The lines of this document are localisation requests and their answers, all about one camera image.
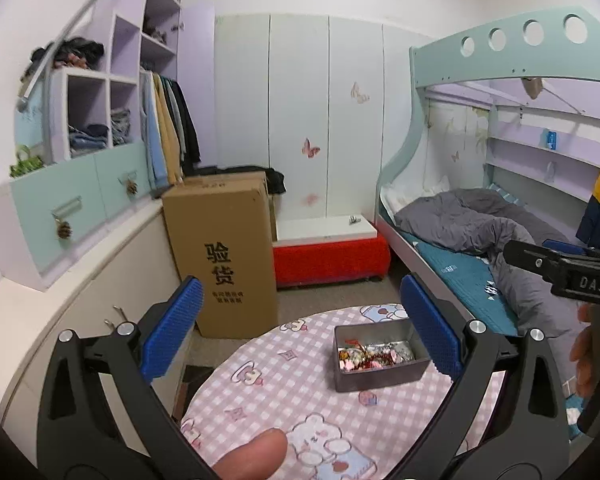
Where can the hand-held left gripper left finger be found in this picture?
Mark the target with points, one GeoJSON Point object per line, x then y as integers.
{"type": "Point", "coordinates": [177, 325]}

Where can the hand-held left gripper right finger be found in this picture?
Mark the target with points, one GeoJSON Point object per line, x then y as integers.
{"type": "Point", "coordinates": [430, 325]}

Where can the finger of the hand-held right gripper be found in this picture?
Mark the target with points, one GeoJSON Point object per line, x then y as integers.
{"type": "Point", "coordinates": [527, 257]}
{"type": "Point", "coordinates": [562, 246]}

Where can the pile of beaded jewelry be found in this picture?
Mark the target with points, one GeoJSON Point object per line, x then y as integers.
{"type": "Point", "coordinates": [370, 357]}

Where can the grey metal tin box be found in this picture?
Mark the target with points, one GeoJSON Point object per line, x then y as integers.
{"type": "Point", "coordinates": [380, 380]}

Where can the person's right hand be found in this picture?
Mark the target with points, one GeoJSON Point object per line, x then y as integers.
{"type": "Point", "coordinates": [585, 360]}

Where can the person's left hand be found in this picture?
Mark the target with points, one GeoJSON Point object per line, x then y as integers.
{"type": "Point", "coordinates": [252, 455]}

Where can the small white bottle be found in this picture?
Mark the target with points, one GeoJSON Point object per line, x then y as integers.
{"type": "Point", "coordinates": [552, 172]}

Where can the grey duvet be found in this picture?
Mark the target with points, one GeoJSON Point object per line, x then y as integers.
{"type": "Point", "coordinates": [460, 215]}

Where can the beige cabinet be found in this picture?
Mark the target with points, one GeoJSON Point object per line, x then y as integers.
{"type": "Point", "coordinates": [95, 270]}

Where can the small blue box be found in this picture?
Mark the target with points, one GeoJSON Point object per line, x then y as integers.
{"type": "Point", "coordinates": [550, 139]}

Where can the tall cardboard box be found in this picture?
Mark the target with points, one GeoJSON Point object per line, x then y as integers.
{"type": "Point", "coordinates": [220, 220]}

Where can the red bench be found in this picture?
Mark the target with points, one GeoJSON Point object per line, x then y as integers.
{"type": "Point", "coordinates": [330, 260]}

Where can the white pillow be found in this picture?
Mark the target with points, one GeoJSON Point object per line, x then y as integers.
{"type": "Point", "coordinates": [415, 197]}

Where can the small metal hair clip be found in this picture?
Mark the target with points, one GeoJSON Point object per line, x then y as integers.
{"type": "Point", "coordinates": [355, 219]}

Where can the pine cone ornament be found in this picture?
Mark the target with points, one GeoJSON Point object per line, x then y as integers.
{"type": "Point", "coordinates": [132, 188]}
{"type": "Point", "coordinates": [65, 230]}

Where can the white board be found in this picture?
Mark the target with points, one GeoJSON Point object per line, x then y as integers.
{"type": "Point", "coordinates": [320, 227]}

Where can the mint drawer unit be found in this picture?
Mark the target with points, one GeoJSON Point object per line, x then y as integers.
{"type": "Point", "coordinates": [80, 185]}

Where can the pale butterfly sticker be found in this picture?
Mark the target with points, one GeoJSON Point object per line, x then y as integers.
{"type": "Point", "coordinates": [311, 199]}
{"type": "Point", "coordinates": [360, 93]}

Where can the black cloth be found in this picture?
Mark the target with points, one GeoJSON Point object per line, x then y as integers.
{"type": "Point", "coordinates": [276, 181]}

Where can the yellow hanging shirt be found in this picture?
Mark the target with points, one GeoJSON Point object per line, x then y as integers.
{"type": "Point", "coordinates": [169, 135]}

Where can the black hanging jacket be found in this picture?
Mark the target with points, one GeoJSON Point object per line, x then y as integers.
{"type": "Point", "coordinates": [187, 125]}

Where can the folded blue clothes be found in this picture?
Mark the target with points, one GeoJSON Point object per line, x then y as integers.
{"type": "Point", "coordinates": [100, 132]}

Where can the pink butterfly sticker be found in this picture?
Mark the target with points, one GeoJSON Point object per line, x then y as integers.
{"type": "Point", "coordinates": [310, 148]}

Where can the green plant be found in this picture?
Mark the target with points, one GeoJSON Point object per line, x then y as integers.
{"type": "Point", "coordinates": [26, 162]}

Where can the white wardrobe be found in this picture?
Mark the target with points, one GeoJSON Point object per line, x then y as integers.
{"type": "Point", "coordinates": [300, 85]}

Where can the purple shelf unit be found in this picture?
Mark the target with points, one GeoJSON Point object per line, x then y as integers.
{"type": "Point", "coordinates": [125, 50]}

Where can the pile of dark clothes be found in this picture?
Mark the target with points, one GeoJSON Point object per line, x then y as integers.
{"type": "Point", "coordinates": [75, 52]}

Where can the purple wall shelf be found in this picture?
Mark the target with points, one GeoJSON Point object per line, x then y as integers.
{"type": "Point", "coordinates": [530, 155]}

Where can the mint bunk bed frame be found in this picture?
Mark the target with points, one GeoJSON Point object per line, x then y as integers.
{"type": "Point", "coordinates": [445, 42]}

